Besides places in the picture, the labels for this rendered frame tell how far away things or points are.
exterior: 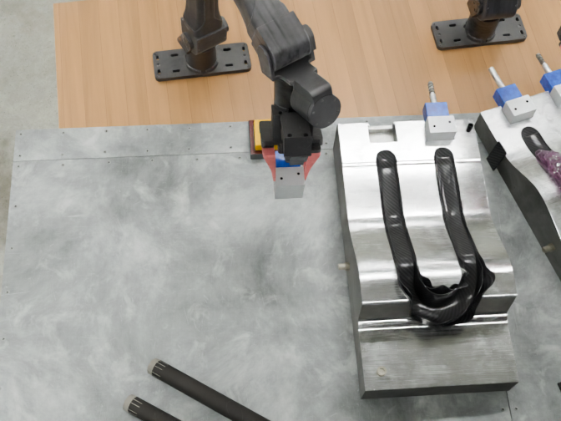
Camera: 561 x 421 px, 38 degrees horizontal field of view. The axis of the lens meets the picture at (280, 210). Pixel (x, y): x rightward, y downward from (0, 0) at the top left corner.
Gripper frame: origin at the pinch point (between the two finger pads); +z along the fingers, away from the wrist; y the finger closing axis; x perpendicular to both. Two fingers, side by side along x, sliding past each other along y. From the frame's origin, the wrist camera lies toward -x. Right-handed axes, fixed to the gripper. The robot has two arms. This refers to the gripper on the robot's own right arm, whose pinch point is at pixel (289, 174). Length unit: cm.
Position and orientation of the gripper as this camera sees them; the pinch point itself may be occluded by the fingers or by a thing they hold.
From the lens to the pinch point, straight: 139.9
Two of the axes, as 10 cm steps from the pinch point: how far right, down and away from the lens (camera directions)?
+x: -0.9, -6.0, 7.9
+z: -0.1, 8.0, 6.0
